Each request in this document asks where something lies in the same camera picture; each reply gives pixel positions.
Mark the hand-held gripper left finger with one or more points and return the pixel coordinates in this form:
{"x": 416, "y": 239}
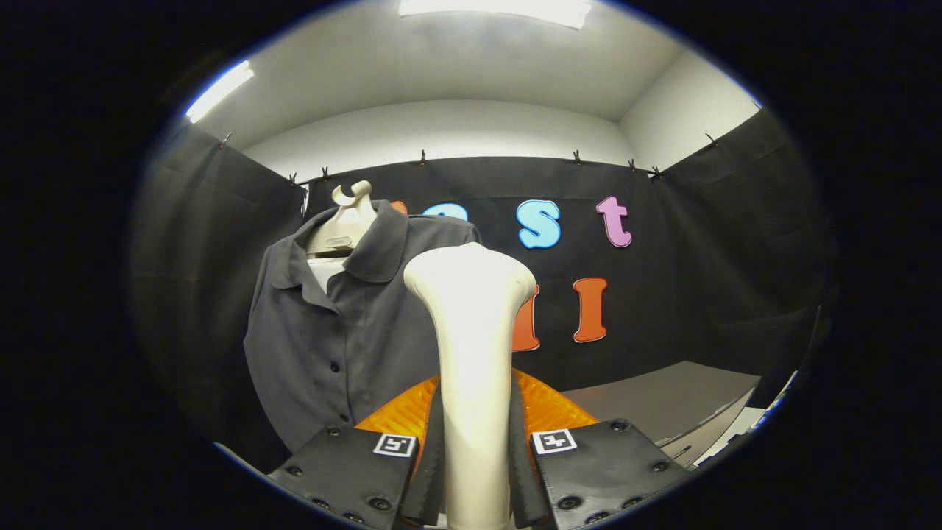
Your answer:
{"x": 434, "y": 471}

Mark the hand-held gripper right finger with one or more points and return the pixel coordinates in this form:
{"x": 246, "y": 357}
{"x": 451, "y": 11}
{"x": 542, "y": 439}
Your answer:
{"x": 524, "y": 478}

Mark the cream white garment steamer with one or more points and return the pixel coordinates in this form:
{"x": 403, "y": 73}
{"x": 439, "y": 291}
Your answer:
{"x": 475, "y": 353}

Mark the dark grey button shirt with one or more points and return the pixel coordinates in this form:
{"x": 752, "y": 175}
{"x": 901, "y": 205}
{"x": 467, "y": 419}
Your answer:
{"x": 346, "y": 346}

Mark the cream clothes hanger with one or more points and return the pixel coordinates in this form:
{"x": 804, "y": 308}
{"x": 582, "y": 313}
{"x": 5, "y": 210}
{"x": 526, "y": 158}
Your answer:
{"x": 346, "y": 224}

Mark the white cabinet with grey top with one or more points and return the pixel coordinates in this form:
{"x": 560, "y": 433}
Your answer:
{"x": 662, "y": 401}

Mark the black backdrop cloth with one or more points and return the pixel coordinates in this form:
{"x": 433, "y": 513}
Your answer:
{"x": 699, "y": 294}

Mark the row of black clips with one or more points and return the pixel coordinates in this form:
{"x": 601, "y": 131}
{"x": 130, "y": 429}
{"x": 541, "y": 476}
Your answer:
{"x": 422, "y": 157}

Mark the long ceiling light strip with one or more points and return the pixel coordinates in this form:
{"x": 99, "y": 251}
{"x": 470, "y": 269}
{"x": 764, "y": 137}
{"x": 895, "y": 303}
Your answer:
{"x": 219, "y": 92}

